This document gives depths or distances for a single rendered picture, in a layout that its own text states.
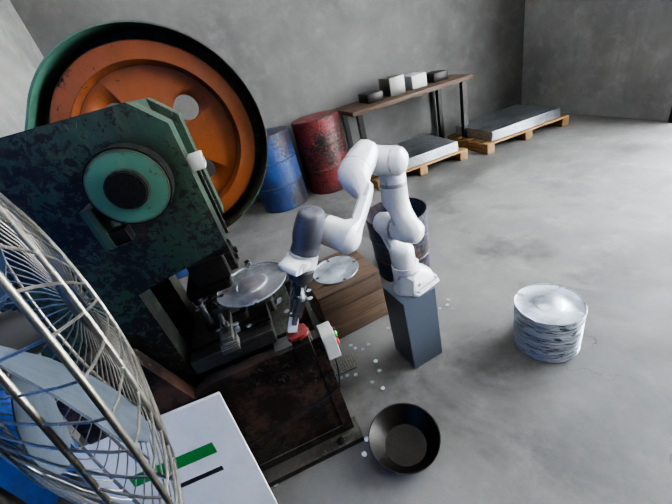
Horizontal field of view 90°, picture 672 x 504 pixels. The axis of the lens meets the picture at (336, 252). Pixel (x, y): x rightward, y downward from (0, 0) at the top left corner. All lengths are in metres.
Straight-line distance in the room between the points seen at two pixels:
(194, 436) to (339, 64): 4.24
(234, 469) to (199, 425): 0.24
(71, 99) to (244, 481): 1.54
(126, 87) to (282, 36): 3.19
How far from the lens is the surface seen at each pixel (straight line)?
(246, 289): 1.36
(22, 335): 0.51
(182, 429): 1.42
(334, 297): 1.92
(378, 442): 1.67
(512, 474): 1.65
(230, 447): 1.47
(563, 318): 1.82
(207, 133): 1.57
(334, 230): 0.97
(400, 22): 5.11
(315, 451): 1.72
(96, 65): 1.57
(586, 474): 1.70
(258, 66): 4.53
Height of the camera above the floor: 1.48
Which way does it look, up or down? 30 degrees down
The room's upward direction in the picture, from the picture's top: 16 degrees counter-clockwise
